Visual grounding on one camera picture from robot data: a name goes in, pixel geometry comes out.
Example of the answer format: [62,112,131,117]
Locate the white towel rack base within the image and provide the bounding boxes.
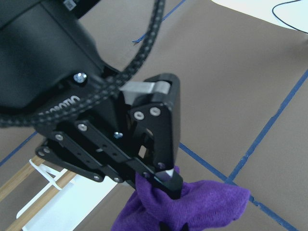
[16,164,117,231]

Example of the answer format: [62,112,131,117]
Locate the purple towel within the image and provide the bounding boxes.
[111,174,250,231]

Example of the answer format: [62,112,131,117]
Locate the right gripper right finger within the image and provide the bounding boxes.
[180,223,189,231]

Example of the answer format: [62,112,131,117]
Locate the wooden rack rod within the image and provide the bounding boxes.
[6,170,76,231]
[0,156,45,201]

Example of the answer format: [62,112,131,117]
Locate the near wooden rack rod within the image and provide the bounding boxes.
[6,170,76,231]

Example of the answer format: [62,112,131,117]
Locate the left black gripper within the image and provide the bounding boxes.
[0,0,125,139]

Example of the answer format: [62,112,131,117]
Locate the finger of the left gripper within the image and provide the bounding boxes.
[120,73,183,200]
[35,120,154,187]

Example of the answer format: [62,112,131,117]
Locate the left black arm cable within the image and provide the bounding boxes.
[0,0,167,129]

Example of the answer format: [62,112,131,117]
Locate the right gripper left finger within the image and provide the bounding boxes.
[159,222,170,231]

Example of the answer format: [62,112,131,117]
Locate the far wooden rack rod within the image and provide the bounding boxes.
[0,156,45,201]

